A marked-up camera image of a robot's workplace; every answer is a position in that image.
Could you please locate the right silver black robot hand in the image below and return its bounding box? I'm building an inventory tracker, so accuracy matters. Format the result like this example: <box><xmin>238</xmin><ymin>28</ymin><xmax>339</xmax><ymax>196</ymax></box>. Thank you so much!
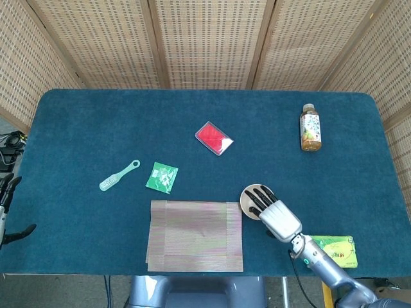
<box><xmin>243</xmin><ymin>185</ymin><xmax>303</xmax><ymax>243</ymax></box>

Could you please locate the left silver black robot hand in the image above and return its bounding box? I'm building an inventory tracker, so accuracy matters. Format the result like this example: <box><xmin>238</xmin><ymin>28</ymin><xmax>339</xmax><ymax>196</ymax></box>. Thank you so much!
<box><xmin>0</xmin><ymin>175</ymin><xmax>37</xmax><ymax>250</ymax></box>

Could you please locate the beige bowl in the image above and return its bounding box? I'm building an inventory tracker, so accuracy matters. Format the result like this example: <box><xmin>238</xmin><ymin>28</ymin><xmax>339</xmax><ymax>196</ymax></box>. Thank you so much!
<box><xmin>240</xmin><ymin>184</ymin><xmax>277</xmax><ymax>221</ymax></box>

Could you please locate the brown woven placemat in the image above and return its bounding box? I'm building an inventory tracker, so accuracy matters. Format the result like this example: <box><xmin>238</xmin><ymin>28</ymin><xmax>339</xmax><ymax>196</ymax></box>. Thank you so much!
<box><xmin>146</xmin><ymin>200</ymin><xmax>245</xmax><ymax>273</ymax></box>

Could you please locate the green yellow tissue pack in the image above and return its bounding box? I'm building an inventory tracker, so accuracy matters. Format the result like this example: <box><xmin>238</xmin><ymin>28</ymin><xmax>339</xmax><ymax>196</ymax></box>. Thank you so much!
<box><xmin>310</xmin><ymin>235</ymin><xmax>359</xmax><ymax>269</ymax></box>

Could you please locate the yellow juice bottle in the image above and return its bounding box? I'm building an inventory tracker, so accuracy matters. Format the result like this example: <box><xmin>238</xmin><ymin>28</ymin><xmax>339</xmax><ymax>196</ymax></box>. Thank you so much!
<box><xmin>299</xmin><ymin>103</ymin><xmax>323</xmax><ymax>153</ymax></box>

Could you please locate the mint green brush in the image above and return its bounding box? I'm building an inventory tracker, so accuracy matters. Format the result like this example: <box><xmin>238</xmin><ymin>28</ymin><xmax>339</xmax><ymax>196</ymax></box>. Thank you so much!
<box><xmin>98</xmin><ymin>159</ymin><xmax>141</xmax><ymax>193</ymax></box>

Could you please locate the blue carpet table cover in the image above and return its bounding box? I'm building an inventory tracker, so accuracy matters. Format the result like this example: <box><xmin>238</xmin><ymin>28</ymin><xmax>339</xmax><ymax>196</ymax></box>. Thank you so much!
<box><xmin>0</xmin><ymin>89</ymin><xmax>409</xmax><ymax>278</ymax></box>

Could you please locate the grey blue robot torso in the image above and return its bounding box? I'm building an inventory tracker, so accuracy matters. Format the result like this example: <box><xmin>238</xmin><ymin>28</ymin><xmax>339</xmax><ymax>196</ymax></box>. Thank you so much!
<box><xmin>125</xmin><ymin>275</ymin><xmax>267</xmax><ymax>308</ymax></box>

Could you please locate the red card in clear case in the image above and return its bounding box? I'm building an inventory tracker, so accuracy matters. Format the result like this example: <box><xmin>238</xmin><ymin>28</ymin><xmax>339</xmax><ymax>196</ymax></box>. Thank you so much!
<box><xmin>194</xmin><ymin>121</ymin><xmax>234</xmax><ymax>157</ymax></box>

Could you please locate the green sachet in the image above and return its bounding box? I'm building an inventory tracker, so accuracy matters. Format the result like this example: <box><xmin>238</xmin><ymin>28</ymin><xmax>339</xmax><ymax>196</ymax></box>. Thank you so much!
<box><xmin>145</xmin><ymin>161</ymin><xmax>179</xmax><ymax>194</ymax></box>

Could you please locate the wicker folding screen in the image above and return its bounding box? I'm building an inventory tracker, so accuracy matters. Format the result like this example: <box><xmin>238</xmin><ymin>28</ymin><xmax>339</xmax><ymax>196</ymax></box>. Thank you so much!
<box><xmin>0</xmin><ymin>0</ymin><xmax>411</xmax><ymax>212</ymax></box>

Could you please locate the cables and gear on floor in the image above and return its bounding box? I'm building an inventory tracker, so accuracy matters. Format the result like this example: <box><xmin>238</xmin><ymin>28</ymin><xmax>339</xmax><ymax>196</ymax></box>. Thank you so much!
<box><xmin>0</xmin><ymin>130</ymin><xmax>28</xmax><ymax>173</ymax></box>

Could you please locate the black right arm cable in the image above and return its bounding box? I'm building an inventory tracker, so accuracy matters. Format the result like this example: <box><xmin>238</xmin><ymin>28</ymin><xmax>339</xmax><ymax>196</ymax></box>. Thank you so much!
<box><xmin>287</xmin><ymin>250</ymin><xmax>319</xmax><ymax>308</ymax></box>

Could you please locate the dark cable under table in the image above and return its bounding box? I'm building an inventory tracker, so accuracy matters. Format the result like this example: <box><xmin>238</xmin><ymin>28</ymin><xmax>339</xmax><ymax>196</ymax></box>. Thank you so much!
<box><xmin>103</xmin><ymin>275</ymin><xmax>112</xmax><ymax>308</ymax></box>

